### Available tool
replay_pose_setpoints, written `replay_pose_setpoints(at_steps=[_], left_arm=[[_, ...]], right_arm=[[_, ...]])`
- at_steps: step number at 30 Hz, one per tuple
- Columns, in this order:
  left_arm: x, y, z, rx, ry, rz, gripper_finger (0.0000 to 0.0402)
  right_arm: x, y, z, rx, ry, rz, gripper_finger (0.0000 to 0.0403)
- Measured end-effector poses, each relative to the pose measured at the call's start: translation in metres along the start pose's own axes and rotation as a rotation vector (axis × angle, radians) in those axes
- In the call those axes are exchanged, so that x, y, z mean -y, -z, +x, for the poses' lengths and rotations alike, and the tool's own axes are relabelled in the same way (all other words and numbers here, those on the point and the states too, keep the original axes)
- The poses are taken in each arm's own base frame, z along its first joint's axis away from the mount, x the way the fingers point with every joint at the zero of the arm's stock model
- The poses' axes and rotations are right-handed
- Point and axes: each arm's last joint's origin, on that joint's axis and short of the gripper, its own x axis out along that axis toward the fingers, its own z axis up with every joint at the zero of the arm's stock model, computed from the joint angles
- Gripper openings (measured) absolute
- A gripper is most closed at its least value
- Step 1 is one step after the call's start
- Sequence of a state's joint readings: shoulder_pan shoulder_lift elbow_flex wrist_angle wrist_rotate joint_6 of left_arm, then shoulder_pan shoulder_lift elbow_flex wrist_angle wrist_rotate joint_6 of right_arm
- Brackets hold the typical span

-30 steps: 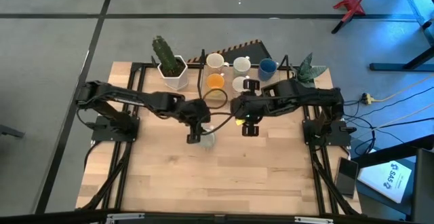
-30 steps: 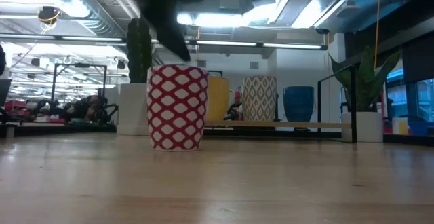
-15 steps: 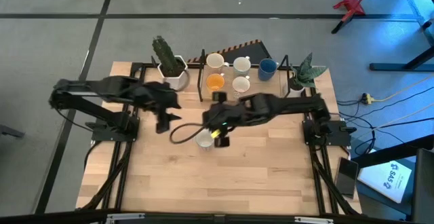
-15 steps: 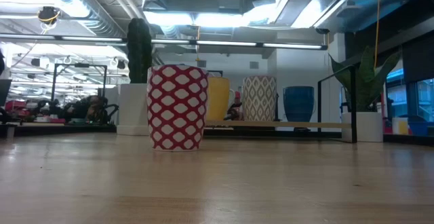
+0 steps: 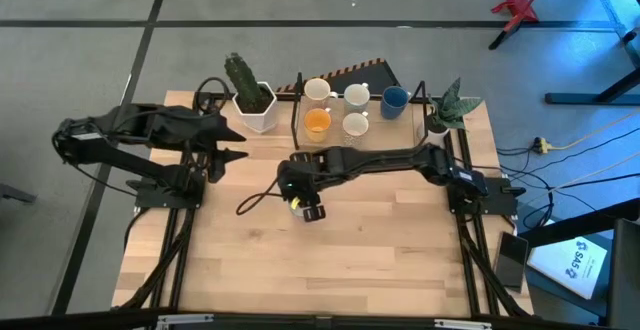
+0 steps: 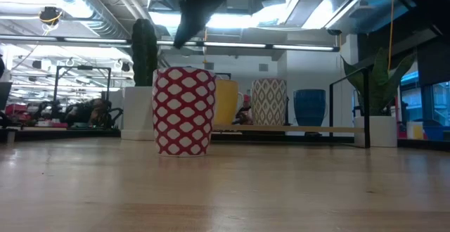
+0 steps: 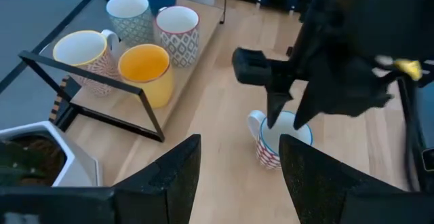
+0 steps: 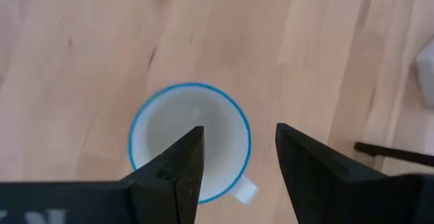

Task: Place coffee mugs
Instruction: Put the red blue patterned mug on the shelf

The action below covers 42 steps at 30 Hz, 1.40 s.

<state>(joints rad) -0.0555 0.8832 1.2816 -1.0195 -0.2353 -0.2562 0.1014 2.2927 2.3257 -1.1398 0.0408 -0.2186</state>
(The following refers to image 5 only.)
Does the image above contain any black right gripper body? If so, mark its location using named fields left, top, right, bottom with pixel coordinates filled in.
left=276, top=158, right=327, bottom=224

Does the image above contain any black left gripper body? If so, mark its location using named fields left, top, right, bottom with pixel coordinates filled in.
left=191, top=114, right=230, bottom=184

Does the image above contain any orange coffee mug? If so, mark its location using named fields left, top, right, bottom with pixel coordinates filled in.
left=303, top=107, right=333, bottom=144

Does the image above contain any cream coffee mug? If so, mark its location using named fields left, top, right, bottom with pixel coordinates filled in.
left=303, top=77, right=339, bottom=111
left=342, top=111, right=371, bottom=146

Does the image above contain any blue coffee mug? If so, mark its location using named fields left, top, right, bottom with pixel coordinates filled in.
left=380, top=85, right=412, bottom=121

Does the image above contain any white hexagonal plant pot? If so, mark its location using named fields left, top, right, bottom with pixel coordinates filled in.
left=231, top=80, right=279, bottom=135

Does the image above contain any green cactus plant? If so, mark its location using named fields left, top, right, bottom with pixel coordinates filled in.
left=223, top=52, right=274, bottom=114

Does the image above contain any green snake plant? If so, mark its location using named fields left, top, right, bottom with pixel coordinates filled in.
left=428, top=77, right=485, bottom=132

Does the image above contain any dark metal leg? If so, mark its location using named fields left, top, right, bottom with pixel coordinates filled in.
left=0, top=183, right=38, bottom=205

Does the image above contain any black smartphone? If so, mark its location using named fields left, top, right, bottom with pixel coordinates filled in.
left=492, top=231, right=530, bottom=291

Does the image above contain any black front crossbar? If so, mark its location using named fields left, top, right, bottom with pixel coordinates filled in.
left=0, top=308, right=640, bottom=330

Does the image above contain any red and black floor stand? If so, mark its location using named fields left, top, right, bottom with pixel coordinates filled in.
left=488, top=0, right=557, bottom=51

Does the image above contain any black desk beam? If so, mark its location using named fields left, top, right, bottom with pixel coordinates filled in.
left=519, top=197, right=640, bottom=249

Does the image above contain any white printed box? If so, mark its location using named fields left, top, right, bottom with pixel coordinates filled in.
left=527, top=234, right=609, bottom=300

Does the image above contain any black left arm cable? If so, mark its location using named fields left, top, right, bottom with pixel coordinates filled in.
left=192, top=76, right=232, bottom=116

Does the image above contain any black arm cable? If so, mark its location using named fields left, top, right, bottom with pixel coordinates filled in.
left=235, top=175, right=282, bottom=217
left=192, top=76, right=232, bottom=116

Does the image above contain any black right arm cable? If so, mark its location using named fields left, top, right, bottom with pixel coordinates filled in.
left=235, top=175, right=282, bottom=217

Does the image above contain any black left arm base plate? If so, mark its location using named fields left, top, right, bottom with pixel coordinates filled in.
left=127, top=169, right=207, bottom=210

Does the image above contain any wooden shelf with black frame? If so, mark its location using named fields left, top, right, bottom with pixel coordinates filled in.
left=291, top=72, right=432, bottom=159

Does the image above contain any black aluminium table frame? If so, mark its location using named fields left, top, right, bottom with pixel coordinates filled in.
left=112, top=89, right=534, bottom=319

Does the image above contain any silver metal bracket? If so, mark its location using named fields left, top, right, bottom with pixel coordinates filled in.
left=155, top=313, right=215, bottom=330
left=433, top=318, right=494, bottom=330

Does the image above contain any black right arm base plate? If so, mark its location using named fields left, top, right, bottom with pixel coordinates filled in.
left=444, top=174, right=527, bottom=217

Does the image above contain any black floor cable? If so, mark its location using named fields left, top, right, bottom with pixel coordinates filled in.
left=494, top=128, right=640, bottom=170

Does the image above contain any yellow cable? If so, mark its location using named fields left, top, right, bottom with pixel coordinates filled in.
left=548, top=111, right=640, bottom=151

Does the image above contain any metal desk frame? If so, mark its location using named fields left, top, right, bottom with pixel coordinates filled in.
left=544, top=0, right=640, bottom=106

